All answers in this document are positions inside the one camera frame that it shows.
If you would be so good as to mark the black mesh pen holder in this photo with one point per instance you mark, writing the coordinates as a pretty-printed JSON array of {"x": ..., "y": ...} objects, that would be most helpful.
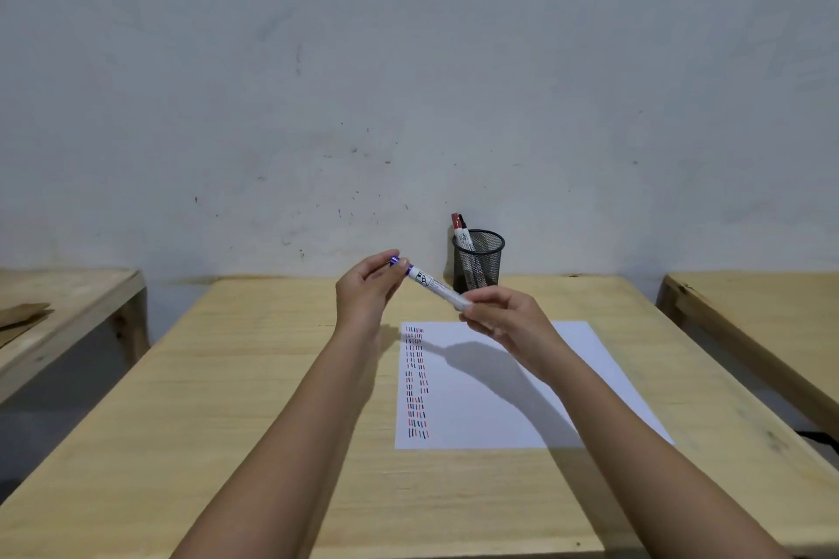
[{"x": 488, "y": 264}]

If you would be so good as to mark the person's left forearm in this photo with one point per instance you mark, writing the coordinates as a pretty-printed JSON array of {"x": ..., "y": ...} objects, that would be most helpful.
[{"x": 282, "y": 460}]

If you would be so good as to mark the brown cardboard piece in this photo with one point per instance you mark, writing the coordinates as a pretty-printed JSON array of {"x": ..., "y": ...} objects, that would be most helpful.
[{"x": 20, "y": 316}]

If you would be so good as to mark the person's right hand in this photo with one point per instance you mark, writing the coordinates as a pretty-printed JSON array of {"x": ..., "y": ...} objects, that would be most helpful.
[{"x": 518, "y": 329}]

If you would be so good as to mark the white paper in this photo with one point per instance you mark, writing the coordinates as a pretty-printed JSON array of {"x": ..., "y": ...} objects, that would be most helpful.
[{"x": 472, "y": 408}]

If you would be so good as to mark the person's right forearm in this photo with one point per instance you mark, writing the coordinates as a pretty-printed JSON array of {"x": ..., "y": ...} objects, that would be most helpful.
[{"x": 655, "y": 467}]

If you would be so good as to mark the red marker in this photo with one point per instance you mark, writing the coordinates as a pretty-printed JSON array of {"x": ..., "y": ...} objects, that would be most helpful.
[{"x": 457, "y": 222}]

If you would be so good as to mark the blue marker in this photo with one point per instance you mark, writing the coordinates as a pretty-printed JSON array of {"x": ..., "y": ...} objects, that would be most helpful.
[{"x": 432, "y": 285}]

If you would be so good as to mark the light wooden side table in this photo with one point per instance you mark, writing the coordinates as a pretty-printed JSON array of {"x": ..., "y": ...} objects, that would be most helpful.
[
  {"x": 773, "y": 309},
  {"x": 79, "y": 296}
]

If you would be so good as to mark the person's left hand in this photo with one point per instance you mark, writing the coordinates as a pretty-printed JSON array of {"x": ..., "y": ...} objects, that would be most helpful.
[{"x": 360, "y": 296}]

